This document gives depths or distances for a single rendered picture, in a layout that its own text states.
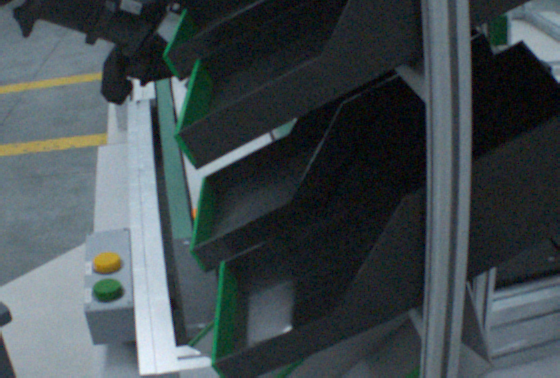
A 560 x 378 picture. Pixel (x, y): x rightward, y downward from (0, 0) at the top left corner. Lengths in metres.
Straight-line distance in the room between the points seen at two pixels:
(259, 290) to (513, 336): 0.49
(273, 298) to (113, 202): 0.96
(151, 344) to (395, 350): 0.40
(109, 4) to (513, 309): 0.59
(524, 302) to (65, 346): 0.63
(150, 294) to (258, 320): 0.51
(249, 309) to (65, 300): 0.70
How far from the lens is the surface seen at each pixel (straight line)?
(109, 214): 1.51
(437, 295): 0.48
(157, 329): 1.02
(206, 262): 0.67
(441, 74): 0.42
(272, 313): 0.59
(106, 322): 1.08
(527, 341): 1.06
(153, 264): 1.14
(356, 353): 0.69
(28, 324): 1.25
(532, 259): 1.09
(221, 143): 0.46
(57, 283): 1.33
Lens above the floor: 1.55
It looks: 26 degrees down
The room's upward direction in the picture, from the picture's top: 5 degrees counter-clockwise
